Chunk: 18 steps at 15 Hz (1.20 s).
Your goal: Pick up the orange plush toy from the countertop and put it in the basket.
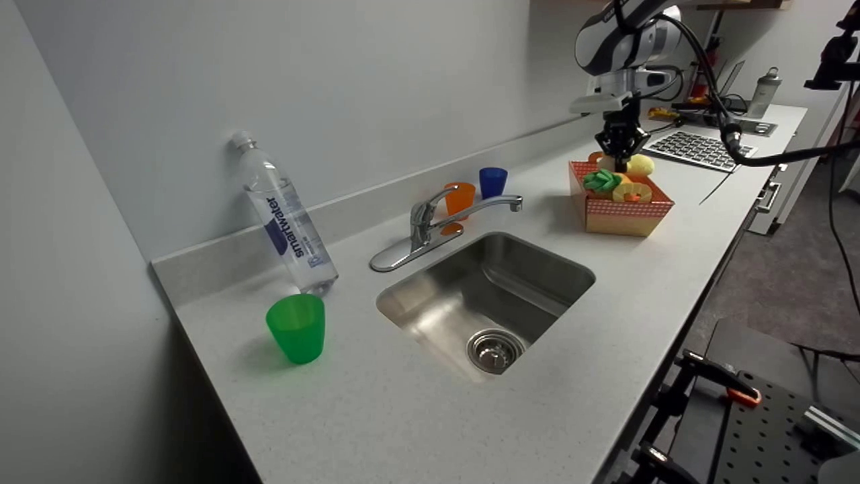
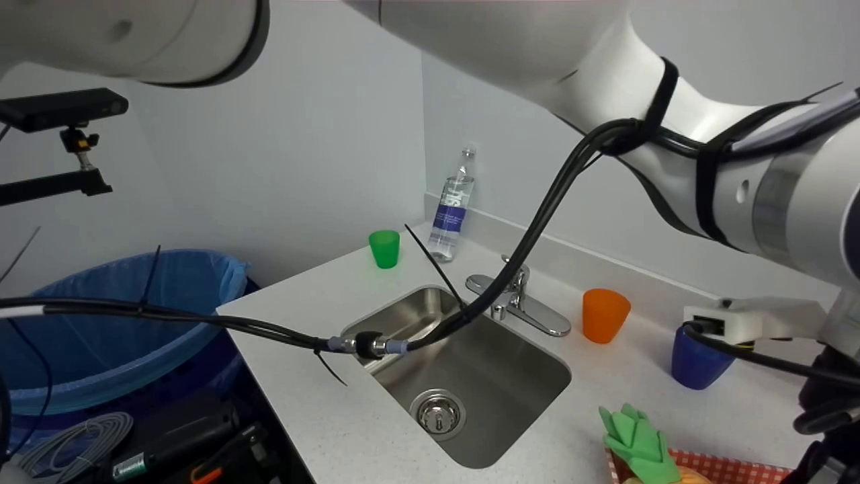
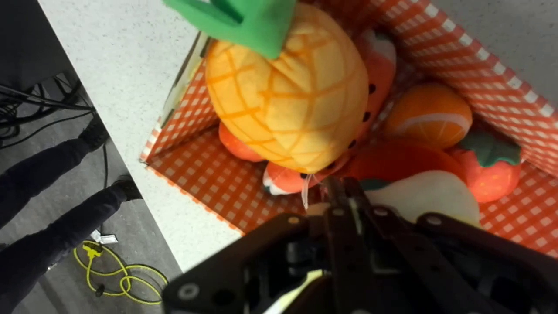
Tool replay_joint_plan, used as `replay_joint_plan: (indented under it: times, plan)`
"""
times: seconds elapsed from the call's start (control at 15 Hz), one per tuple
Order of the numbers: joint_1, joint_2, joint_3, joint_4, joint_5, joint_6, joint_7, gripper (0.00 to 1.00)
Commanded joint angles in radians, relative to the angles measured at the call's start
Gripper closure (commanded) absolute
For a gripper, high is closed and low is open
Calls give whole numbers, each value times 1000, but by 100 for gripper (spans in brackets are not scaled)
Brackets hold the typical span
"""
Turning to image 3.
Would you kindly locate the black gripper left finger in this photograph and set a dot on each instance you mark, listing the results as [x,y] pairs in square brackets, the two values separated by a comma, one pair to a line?
[262,267]

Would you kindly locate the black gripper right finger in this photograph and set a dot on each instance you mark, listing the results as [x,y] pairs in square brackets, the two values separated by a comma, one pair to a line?
[454,267]

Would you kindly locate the red-orange round plush toy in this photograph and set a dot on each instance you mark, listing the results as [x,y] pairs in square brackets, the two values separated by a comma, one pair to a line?
[407,159]

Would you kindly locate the white pear plush toy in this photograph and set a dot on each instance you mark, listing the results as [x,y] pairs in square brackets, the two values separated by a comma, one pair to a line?
[429,193]

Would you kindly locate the orange checkered basket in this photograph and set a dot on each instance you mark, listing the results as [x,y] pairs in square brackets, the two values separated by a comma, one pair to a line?
[220,179]

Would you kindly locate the coral plush with green leaf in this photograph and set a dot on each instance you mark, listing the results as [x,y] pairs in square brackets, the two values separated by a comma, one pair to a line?
[490,171]

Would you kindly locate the orange slice plush toy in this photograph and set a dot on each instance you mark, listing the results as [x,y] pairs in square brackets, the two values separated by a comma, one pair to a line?
[429,113]

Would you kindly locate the pineapple plush toy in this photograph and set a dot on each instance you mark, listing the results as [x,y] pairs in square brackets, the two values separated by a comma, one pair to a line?
[290,98]

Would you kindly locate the person leg in dark trousers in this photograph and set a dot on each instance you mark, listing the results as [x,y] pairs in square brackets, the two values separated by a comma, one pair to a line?
[53,244]
[40,167]

